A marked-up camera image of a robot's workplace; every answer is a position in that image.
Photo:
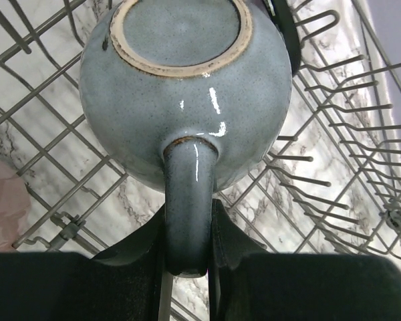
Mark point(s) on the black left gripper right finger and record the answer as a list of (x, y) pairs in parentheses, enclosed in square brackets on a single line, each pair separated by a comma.
[(248, 283)]

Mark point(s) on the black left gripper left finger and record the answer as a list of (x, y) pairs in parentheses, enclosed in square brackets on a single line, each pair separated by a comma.
[(127, 281)]

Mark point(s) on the pink mug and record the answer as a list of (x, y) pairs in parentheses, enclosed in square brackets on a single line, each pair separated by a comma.
[(15, 205)]

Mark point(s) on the grey-green ceramic mug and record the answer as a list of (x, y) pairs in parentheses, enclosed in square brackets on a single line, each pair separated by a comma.
[(188, 97)]

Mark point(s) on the purple glass mug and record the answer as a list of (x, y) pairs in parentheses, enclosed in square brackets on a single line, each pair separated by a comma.
[(280, 14)]

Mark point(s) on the grey wire dish rack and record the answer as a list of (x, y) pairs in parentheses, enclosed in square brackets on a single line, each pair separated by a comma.
[(329, 184)]

